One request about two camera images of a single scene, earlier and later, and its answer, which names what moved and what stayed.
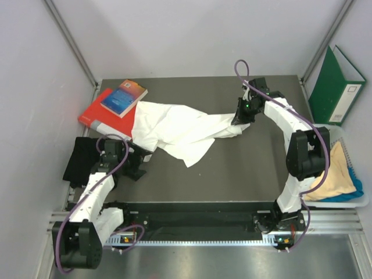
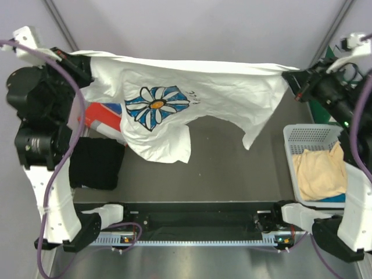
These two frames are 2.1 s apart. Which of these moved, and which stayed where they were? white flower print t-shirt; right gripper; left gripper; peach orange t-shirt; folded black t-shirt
Moved: white flower print t-shirt; right gripper; left gripper
Stayed: folded black t-shirt; peach orange t-shirt
